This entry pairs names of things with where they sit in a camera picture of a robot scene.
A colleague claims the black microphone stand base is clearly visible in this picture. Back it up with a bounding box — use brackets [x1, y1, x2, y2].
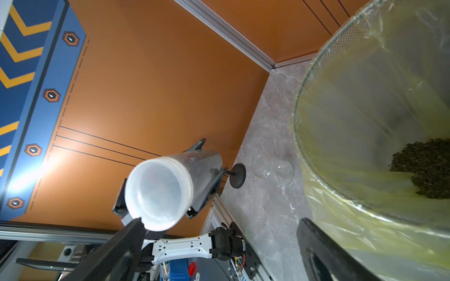
[225, 163, 246, 189]

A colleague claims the dumped tea leaves pile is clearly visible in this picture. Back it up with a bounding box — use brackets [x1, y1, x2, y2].
[390, 139, 450, 199]

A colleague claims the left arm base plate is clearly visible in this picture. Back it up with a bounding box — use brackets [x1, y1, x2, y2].
[230, 222, 261, 281]

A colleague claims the yellow trash bag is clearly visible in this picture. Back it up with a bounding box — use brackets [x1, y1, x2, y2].
[291, 1, 450, 281]

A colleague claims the tall jar with clear lid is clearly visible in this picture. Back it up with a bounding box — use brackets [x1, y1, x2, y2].
[124, 149, 223, 232]

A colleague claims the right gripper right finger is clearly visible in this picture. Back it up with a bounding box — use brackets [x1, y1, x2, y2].
[296, 218, 379, 281]

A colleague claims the glass jar with tea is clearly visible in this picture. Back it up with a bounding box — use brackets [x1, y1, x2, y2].
[251, 152, 294, 186]

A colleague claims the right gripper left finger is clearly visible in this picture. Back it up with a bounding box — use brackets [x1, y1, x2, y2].
[63, 218, 146, 281]

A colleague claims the aluminium front rail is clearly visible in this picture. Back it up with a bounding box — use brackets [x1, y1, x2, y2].
[202, 195, 276, 281]

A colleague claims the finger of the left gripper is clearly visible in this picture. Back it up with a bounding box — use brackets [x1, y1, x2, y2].
[186, 138, 206, 152]
[186, 167, 227, 219]

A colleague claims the mesh trash bin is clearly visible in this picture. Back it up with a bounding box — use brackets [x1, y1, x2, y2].
[291, 0, 450, 233]

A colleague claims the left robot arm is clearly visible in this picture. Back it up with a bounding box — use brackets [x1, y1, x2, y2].
[124, 139, 246, 265]

